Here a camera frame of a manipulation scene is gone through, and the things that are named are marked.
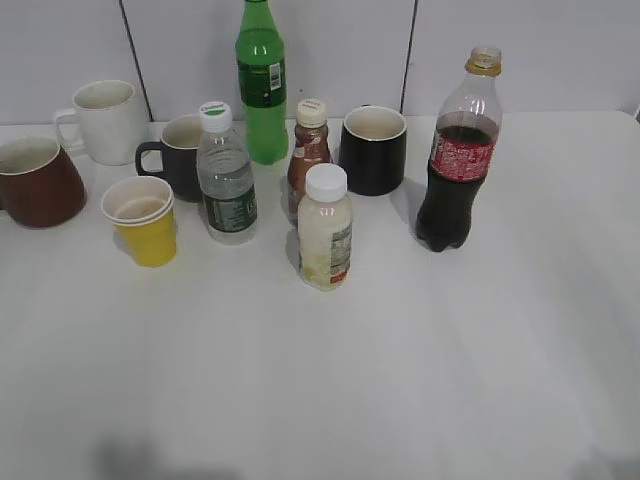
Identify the cola bottle red label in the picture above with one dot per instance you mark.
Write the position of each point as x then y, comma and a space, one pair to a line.
464, 140

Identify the red ceramic mug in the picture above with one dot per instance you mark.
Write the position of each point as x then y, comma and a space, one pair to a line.
40, 185

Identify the yellow paper cup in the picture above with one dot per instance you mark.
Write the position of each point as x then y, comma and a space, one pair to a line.
141, 210

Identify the white milky drink bottle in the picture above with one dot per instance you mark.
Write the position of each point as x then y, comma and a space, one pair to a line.
325, 224

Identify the brown drink bottle beige cap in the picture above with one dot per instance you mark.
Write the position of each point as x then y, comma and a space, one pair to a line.
311, 148

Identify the black mug white interior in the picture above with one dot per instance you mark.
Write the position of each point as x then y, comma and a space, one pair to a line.
372, 150

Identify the clear water bottle green label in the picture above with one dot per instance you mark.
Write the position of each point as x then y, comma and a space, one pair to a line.
225, 177

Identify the dark grey mug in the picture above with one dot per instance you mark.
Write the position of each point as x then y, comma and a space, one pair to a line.
178, 144

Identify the green soda bottle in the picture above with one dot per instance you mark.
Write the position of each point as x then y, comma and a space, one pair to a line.
260, 58

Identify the white ceramic mug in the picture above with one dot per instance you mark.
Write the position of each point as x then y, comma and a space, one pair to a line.
112, 121

